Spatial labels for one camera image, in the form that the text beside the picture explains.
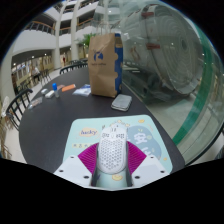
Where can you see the row of black chairs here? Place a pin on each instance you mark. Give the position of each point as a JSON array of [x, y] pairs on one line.
[[71, 67]]

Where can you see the group of black chairs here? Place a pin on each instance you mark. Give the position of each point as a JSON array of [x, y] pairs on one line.
[[45, 75]]

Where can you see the white honeycomb computer mouse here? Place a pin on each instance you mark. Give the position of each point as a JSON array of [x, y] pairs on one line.
[[112, 150]]

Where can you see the light wooden chair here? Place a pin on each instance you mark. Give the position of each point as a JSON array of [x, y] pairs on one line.
[[3, 140]]

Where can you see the white mesh chair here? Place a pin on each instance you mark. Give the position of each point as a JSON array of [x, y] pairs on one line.
[[4, 105]]

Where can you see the person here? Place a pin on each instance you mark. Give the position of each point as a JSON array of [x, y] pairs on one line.
[[35, 72]]

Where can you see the small blue-capped bottle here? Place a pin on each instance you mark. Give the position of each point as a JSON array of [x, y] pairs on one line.
[[55, 91]]

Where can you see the brown paper shopping bag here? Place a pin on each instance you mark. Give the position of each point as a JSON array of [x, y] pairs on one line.
[[103, 73]]

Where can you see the light blue cartoon mouse pad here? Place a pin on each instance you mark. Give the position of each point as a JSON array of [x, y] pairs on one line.
[[83, 140]]

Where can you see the orange flat cloth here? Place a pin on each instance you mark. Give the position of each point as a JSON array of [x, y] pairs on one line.
[[68, 87]]

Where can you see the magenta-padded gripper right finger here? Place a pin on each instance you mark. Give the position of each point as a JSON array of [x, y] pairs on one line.
[[152, 168]]

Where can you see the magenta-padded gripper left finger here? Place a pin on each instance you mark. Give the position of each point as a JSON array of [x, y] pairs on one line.
[[71, 168]]

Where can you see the black spindle-back chair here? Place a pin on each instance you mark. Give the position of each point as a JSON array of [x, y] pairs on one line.
[[17, 111]]

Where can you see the potted green palm plant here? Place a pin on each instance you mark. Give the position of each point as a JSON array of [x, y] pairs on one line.
[[86, 40]]

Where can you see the small white box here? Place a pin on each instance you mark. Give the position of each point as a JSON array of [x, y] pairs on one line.
[[44, 91]]

